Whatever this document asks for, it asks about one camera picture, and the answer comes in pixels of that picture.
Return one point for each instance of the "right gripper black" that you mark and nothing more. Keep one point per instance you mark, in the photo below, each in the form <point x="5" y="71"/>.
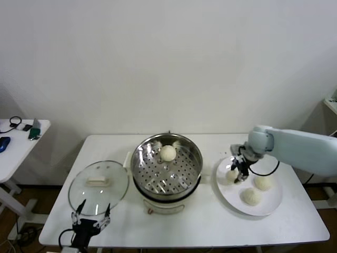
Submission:
<point x="248" y="156"/>

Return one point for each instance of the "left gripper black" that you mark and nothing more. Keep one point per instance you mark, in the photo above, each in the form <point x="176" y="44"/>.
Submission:
<point x="85" y="230"/>

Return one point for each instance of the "white steamed baozi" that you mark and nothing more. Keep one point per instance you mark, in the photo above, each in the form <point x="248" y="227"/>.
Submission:
<point x="230" y="176"/>
<point x="167" y="153"/>
<point x="262" y="183"/>
<point x="250" y="197"/>

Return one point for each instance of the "perforated steel steamer basket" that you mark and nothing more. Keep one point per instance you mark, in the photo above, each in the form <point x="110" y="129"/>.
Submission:
<point x="171" y="174"/>

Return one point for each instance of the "large white plate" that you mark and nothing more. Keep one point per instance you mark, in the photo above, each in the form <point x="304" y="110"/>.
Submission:
<point x="271" y="203"/>

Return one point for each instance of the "white electric cooking pot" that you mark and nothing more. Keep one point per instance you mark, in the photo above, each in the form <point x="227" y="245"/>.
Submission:
<point x="163" y="206"/>

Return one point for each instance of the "white side table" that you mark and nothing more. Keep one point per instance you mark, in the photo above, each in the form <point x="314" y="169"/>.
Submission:
<point x="15" y="158"/>

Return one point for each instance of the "green circuit board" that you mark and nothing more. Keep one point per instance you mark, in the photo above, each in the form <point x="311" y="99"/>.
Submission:
<point x="34" y="133"/>

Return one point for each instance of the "grey metal piece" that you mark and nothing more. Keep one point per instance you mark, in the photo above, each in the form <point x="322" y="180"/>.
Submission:
<point x="37" y="122"/>

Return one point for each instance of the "small black phone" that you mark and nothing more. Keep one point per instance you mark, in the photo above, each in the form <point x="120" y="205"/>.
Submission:
<point x="26" y="128"/>

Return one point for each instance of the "small white device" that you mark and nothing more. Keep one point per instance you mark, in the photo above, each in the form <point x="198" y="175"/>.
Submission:
<point x="19" y="127"/>

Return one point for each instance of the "blue computer mouse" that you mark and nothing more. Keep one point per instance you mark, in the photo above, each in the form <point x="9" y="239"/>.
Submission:
<point x="4" y="144"/>

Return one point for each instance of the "white desk with foot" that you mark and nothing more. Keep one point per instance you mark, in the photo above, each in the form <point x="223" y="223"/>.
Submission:
<point x="331" y="104"/>

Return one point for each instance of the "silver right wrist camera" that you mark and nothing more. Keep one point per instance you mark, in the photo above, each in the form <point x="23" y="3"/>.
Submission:
<point x="235" y="148"/>

